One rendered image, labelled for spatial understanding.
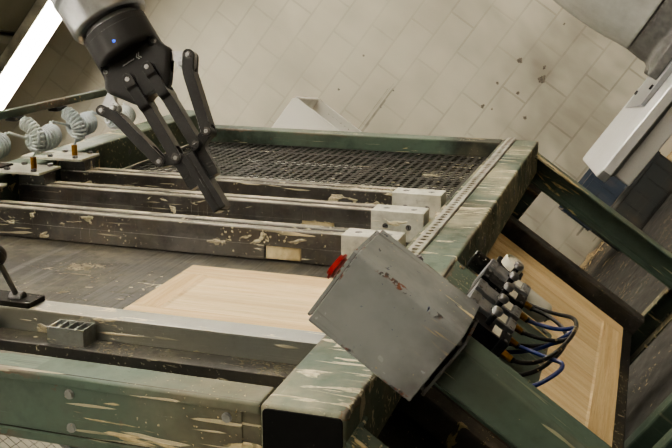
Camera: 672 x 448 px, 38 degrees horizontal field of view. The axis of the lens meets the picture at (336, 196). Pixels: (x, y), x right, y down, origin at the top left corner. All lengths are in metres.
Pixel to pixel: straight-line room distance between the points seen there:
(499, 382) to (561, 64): 5.75
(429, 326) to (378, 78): 5.86
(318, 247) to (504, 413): 0.89
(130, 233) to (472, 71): 4.93
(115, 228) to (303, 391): 1.00
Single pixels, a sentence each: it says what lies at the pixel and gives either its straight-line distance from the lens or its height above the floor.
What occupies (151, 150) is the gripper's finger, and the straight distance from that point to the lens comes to 1.08.
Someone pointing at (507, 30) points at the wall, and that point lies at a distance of 6.95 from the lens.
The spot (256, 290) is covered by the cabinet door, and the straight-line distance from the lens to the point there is 1.88.
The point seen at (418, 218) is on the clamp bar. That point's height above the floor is 0.93.
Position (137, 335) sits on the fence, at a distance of 1.68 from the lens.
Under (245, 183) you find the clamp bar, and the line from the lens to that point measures 2.56.
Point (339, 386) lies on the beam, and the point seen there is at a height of 0.84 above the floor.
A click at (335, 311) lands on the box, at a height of 0.90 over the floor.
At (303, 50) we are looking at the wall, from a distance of 7.14.
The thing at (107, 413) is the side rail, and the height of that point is 1.07.
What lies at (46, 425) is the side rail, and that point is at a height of 1.14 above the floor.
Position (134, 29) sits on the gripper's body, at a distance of 1.09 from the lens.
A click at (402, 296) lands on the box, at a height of 0.85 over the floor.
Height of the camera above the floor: 0.85
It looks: 7 degrees up
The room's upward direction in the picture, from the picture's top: 52 degrees counter-clockwise
